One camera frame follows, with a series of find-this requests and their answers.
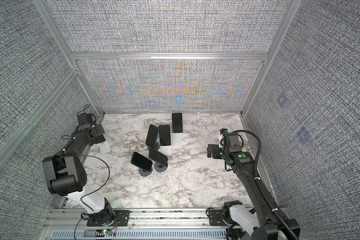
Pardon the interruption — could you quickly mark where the grey round stand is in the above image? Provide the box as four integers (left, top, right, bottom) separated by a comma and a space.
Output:
139, 168, 153, 177
154, 162, 168, 173

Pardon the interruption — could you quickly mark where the white stand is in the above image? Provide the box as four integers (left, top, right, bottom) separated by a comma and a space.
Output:
173, 133, 183, 143
161, 145, 172, 156
97, 141, 111, 155

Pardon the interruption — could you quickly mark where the black phone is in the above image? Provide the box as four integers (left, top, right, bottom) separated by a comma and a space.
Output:
159, 125, 171, 146
131, 152, 153, 172
146, 125, 159, 147
149, 150, 168, 167
172, 113, 183, 133

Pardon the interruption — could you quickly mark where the white stand back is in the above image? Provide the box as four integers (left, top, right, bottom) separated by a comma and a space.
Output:
173, 133, 183, 143

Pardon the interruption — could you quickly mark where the aluminium front rail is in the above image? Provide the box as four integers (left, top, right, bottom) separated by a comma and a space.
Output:
38, 207, 298, 240

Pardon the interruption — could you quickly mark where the grey round stand left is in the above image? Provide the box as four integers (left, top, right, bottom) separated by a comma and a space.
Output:
139, 168, 153, 177

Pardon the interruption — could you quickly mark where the dark round stand centre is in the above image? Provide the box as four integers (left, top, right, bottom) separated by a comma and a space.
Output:
148, 142, 161, 151

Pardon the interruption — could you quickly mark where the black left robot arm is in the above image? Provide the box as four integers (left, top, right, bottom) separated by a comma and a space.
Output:
42, 124, 115, 226

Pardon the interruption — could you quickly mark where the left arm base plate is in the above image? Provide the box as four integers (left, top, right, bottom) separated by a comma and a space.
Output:
87, 210, 131, 227

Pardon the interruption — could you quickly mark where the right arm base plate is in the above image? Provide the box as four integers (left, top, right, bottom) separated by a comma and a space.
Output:
206, 208, 228, 227

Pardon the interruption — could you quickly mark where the grey round stand right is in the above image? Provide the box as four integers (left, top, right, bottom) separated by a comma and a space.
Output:
154, 162, 168, 173

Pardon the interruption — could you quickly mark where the white stand far left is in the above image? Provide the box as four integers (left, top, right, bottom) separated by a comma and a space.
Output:
97, 141, 111, 155

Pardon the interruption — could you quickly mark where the black phone back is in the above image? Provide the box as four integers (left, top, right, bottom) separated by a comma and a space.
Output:
172, 113, 183, 133

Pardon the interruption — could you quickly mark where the white stand centre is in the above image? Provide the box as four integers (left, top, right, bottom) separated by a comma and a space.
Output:
161, 145, 172, 156

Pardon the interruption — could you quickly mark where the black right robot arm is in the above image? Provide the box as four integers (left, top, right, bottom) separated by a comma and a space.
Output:
207, 129, 301, 240

